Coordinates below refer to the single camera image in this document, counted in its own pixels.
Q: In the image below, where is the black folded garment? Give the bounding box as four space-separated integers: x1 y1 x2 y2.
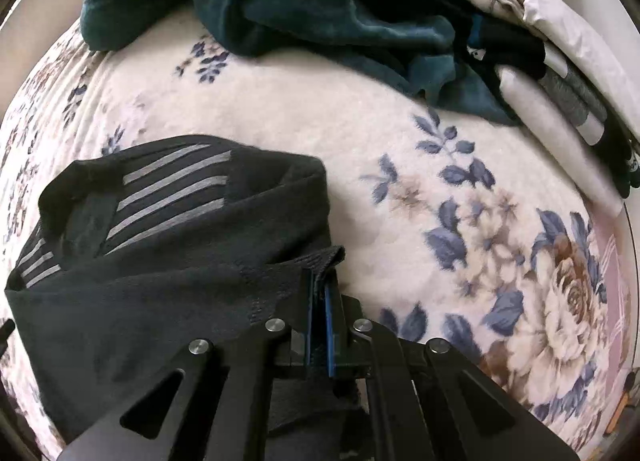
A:
469 15 547 79

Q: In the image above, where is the floral fleece blanket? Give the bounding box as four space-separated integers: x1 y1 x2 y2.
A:
0 6 637 461

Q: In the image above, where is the grey folded garment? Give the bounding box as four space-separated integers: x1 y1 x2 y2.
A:
539 60 609 128

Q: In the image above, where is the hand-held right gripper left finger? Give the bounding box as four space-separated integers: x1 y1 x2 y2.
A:
57 270 327 461

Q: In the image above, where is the black grey-striped garment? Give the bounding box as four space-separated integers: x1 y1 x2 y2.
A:
5 135 368 448

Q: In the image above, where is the white striped cloth bundle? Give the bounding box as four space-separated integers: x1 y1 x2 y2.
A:
517 0 640 139

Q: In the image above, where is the teal velvet blanket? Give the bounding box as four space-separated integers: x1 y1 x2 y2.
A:
81 0 526 128

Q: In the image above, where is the white folded cloth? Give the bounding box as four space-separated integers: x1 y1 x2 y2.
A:
494 65 624 218

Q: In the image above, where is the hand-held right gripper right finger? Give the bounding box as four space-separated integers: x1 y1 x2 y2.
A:
324 282 582 461

